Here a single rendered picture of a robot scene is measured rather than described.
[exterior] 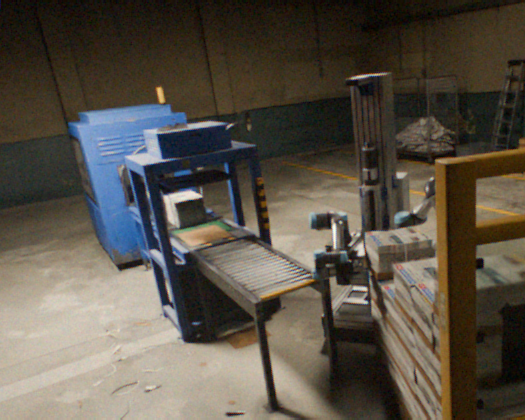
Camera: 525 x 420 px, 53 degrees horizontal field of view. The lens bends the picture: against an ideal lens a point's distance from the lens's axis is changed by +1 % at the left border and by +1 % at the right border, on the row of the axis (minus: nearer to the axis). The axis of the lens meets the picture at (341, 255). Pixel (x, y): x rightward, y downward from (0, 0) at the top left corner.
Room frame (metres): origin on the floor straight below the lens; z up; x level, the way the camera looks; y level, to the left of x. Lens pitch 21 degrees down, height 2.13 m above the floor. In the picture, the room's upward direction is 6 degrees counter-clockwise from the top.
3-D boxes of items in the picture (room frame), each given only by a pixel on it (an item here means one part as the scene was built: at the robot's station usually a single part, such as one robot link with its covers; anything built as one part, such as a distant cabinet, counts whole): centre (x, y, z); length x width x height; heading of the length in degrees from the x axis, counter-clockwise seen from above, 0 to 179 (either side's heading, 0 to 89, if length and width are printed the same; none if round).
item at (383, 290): (2.62, -0.46, 0.42); 1.17 x 0.39 x 0.83; 10
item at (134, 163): (4.44, 1.20, 1.50); 0.94 x 0.68 x 0.10; 121
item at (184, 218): (4.93, 1.49, 0.93); 0.38 x 0.30 x 0.26; 31
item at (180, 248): (4.44, 1.20, 0.75); 0.70 x 0.65 x 0.10; 31
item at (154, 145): (4.44, 1.20, 1.65); 0.60 x 0.45 x 0.20; 121
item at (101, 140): (6.79, 2.55, 1.04); 1.51 x 1.30 x 2.07; 31
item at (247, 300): (3.44, 0.89, 0.74); 1.34 x 0.05 x 0.12; 31
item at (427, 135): (11.06, -2.02, 0.85); 1.21 x 0.83 x 1.71; 31
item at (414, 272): (2.49, -0.48, 1.06); 0.37 x 0.29 x 0.01; 100
